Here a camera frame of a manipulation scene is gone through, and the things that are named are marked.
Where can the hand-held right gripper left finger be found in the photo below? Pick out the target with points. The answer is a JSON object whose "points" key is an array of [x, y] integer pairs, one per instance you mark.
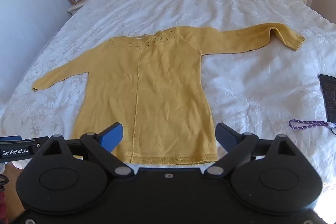
{"points": [[113, 136]]}

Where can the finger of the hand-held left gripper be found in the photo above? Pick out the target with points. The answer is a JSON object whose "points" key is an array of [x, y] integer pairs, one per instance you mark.
{"points": [[10, 138]]}

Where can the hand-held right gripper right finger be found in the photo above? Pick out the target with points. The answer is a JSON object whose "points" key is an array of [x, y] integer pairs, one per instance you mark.
{"points": [[223, 135]]}

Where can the yellow knit sweater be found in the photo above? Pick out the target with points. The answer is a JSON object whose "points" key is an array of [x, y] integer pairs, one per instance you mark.
{"points": [[157, 98]]}

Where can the dark red knit clothing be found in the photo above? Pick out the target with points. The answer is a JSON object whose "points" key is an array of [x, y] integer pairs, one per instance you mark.
{"points": [[2, 203]]}

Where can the black smartphone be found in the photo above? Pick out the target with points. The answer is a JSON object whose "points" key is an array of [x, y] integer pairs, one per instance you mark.
{"points": [[329, 95]]}

